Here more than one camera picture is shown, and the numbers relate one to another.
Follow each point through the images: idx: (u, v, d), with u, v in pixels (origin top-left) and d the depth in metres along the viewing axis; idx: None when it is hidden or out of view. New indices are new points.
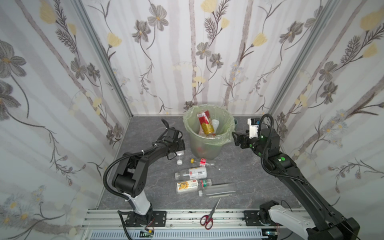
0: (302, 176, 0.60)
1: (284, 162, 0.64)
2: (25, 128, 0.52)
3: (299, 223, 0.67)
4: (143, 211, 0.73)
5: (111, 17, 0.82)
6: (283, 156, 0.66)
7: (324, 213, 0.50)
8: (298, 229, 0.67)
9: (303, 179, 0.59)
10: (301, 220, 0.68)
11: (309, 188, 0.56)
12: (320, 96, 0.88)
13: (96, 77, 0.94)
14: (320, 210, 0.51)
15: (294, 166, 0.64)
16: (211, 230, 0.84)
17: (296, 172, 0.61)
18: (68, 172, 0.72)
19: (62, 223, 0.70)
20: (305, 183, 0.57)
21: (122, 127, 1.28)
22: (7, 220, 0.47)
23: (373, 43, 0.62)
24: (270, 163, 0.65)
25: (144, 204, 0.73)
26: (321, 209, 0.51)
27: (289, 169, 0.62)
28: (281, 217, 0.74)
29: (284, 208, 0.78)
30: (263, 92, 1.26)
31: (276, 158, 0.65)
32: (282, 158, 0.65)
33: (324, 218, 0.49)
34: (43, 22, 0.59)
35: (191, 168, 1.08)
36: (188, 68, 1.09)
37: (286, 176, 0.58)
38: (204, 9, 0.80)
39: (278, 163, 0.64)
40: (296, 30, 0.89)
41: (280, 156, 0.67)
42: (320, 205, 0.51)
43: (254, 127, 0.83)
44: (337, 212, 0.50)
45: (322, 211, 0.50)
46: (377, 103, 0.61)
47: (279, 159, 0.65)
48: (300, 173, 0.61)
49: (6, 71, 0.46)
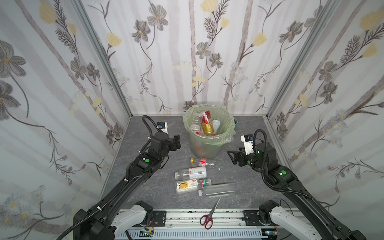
0: (305, 190, 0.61)
1: (286, 176, 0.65)
2: (25, 128, 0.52)
3: (305, 232, 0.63)
4: (140, 220, 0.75)
5: (111, 17, 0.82)
6: (283, 169, 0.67)
7: (332, 228, 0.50)
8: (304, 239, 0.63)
9: (306, 193, 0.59)
10: (307, 229, 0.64)
11: (313, 202, 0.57)
12: (320, 96, 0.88)
13: (96, 77, 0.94)
14: (327, 226, 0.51)
15: (296, 179, 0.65)
16: (211, 230, 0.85)
17: (299, 186, 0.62)
18: (68, 172, 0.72)
19: (62, 223, 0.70)
20: (309, 198, 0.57)
21: (122, 127, 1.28)
22: (7, 220, 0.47)
23: (373, 43, 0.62)
24: (272, 178, 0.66)
25: (137, 217, 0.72)
26: (328, 224, 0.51)
27: (291, 184, 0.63)
28: (286, 223, 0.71)
29: (287, 212, 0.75)
30: (263, 92, 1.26)
31: (277, 172, 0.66)
32: (283, 172, 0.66)
33: (332, 233, 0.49)
34: (43, 22, 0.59)
35: (191, 168, 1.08)
36: (188, 68, 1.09)
37: (290, 191, 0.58)
38: (204, 9, 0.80)
39: (280, 177, 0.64)
40: (296, 30, 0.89)
41: (280, 169, 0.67)
42: (327, 220, 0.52)
43: (249, 143, 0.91)
44: (344, 226, 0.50)
45: (329, 226, 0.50)
46: (377, 103, 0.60)
47: (280, 173, 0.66)
48: (303, 186, 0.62)
49: (6, 70, 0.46)
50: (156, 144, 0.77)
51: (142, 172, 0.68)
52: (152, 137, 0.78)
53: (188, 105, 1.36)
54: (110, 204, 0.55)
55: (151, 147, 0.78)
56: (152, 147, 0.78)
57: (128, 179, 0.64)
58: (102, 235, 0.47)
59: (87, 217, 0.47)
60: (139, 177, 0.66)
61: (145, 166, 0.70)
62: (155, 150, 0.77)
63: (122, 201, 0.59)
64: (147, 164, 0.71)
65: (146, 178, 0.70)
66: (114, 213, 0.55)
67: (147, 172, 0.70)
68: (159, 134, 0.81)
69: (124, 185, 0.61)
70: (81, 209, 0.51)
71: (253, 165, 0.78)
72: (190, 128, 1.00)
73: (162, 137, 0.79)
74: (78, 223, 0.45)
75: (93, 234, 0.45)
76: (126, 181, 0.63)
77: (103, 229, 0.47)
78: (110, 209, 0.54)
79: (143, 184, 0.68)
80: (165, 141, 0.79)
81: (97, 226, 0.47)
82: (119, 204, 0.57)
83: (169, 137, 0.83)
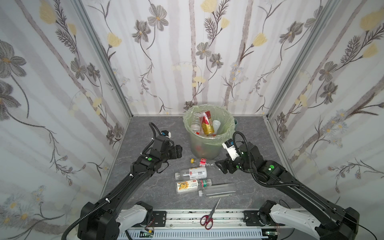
0: (294, 180, 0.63)
1: (274, 170, 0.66)
2: (25, 128, 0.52)
3: (305, 222, 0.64)
4: (141, 219, 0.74)
5: (111, 17, 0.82)
6: (272, 164, 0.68)
7: (329, 212, 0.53)
8: (306, 229, 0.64)
9: (298, 183, 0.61)
10: (306, 219, 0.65)
11: (305, 190, 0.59)
12: (320, 96, 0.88)
13: (96, 77, 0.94)
14: (324, 210, 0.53)
15: (285, 171, 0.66)
16: (211, 230, 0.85)
17: (289, 177, 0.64)
18: (68, 172, 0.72)
19: (62, 223, 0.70)
20: (300, 186, 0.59)
21: (122, 127, 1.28)
22: (7, 220, 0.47)
23: (373, 43, 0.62)
24: (262, 175, 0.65)
25: (138, 216, 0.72)
26: (324, 209, 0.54)
27: (281, 176, 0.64)
28: (286, 218, 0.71)
29: (285, 207, 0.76)
30: (263, 92, 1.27)
31: (266, 167, 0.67)
32: (271, 166, 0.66)
33: (330, 217, 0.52)
34: (43, 22, 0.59)
35: (191, 168, 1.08)
36: (188, 68, 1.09)
37: (283, 184, 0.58)
38: (204, 9, 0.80)
39: (270, 172, 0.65)
40: (296, 30, 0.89)
41: (268, 164, 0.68)
42: (322, 205, 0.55)
43: (231, 148, 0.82)
44: (337, 208, 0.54)
45: (326, 211, 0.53)
46: (377, 103, 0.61)
47: (269, 168, 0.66)
48: (292, 177, 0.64)
49: (6, 70, 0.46)
50: (158, 144, 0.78)
51: (145, 169, 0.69)
52: (156, 138, 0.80)
53: (187, 105, 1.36)
54: (117, 197, 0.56)
55: (153, 148, 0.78)
56: (154, 147, 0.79)
57: (133, 174, 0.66)
58: (108, 227, 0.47)
59: (95, 208, 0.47)
60: (143, 173, 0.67)
61: (147, 163, 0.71)
62: (157, 150, 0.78)
63: (129, 194, 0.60)
64: (149, 162, 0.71)
65: (148, 176, 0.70)
66: (120, 206, 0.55)
67: (150, 169, 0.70)
68: (161, 136, 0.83)
69: (130, 180, 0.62)
70: (88, 202, 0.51)
71: (242, 168, 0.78)
72: (190, 128, 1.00)
73: (164, 138, 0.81)
74: (85, 215, 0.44)
75: (102, 225, 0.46)
76: (132, 175, 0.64)
77: (111, 219, 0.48)
78: (117, 202, 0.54)
79: (146, 180, 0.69)
80: (167, 141, 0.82)
81: (105, 217, 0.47)
82: (126, 197, 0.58)
83: (170, 139, 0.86)
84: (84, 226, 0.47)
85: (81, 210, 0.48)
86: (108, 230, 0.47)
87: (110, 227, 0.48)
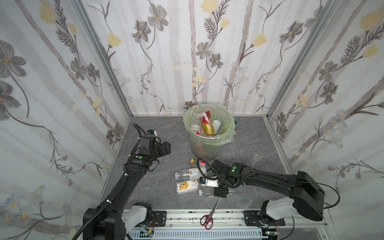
0: (253, 169, 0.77)
1: (236, 170, 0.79)
2: (24, 128, 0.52)
3: (287, 204, 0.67)
4: (142, 218, 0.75)
5: (111, 17, 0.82)
6: (234, 166, 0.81)
7: (283, 183, 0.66)
8: (291, 210, 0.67)
9: (255, 171, 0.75)
10: (286, 201, 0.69)
11: (262, 173, 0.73)
12: (320, 96, 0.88)
13: (96, 77, 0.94)
14: (279, 184, 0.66)
15: (244, 166, 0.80)
16: (211, 230, 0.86)
17: (248, 169, 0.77)
18: (68, 172, 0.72)
19: (62, 223, 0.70)
20: (259, 173, 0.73)
21: (122, 127, 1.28)
22: (7, 220, 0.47)
23: (373, 43, 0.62)
24: (230, 179, 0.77)
25: (140, 214, 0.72)
26: (279, 182, 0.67)
27: (242, 172, 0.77)
28: (274, 208, 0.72)
29: (271, 201, 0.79)
30: (263, 92, 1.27)
31: (230, 171, 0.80)
32: (234, 168, 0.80)
33: (285, 187, 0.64)
34: (43, 21, 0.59)
35: (191, 168, 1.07)
36: (188, 68, 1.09)
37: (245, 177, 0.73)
38: (204, 9, 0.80)
39: (232, 173, 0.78)
40: (296, 30, 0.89)
41: (231, 167, 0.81)
42: (277, 180, 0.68)
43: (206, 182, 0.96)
44: (289, 177, 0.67)
45: (281, 183, 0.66)
46: (377, 103, 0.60)
47: (232, 170, 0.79)
48: (250, 168, 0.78)
49: (6, 70, 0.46)
50: (146, 142, 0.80)
51: (138, 167, 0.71)
52: (142, 137, 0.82)
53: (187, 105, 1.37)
54: (118, 197, 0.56)
55: (141, 147, 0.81)
56: (141, 146, 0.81)
57: (127, 173, 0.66)
58: (116, 225, 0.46)
59: (98, 211, 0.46)
60: (137, 171, 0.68)
61: (139, 162, 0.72)
62: (146, 148, 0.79)
63: (129, 192, 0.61)
64: (141, 160, 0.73)
65: (144, 172, 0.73)
66: (122, 206, 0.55)
67: (143, 166, 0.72)
68: (146, 134, 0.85)
69: (126, 179, 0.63)
70: (89, 208, 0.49)
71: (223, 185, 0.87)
72: (190, 128, 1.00)
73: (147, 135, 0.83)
74: (89, 221, 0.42)
75: (109, 225, 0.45)
76: (126, 175, 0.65)
77: (117, 218, 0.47)
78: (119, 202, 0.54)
79: (142, 176, 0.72)
80: (154, 138, 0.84)
81: (111, 216, 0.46)
82: (126, 196, 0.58)
83: (155, 137, 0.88)
84: (89, 234, 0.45)
85: (83, 217, 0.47)
86: (116, 229, 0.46)
87: (117, 226, 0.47)
